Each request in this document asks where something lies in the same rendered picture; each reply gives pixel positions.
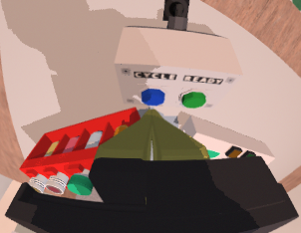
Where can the light grey flat mat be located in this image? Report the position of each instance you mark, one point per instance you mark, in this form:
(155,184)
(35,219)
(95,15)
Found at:
(58,68)

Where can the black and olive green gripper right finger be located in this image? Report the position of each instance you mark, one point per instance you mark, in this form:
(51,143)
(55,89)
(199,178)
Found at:
(171,143)

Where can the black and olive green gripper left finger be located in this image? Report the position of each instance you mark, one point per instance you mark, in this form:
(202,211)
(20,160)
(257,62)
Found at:
(132,142)

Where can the dark green screw cap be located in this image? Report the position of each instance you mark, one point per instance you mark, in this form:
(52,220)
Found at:
(213,154)
(80,184)

